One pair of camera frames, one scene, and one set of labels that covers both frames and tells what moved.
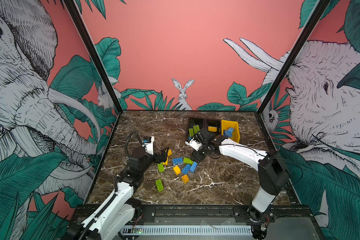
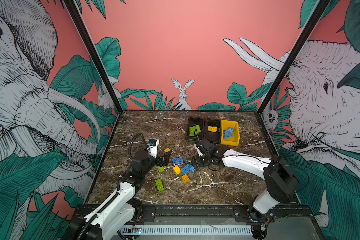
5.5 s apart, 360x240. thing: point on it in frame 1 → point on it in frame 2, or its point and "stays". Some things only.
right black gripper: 197,157 → 197,161
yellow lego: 212,129 stays
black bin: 213,125 stays
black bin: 191,121 stays
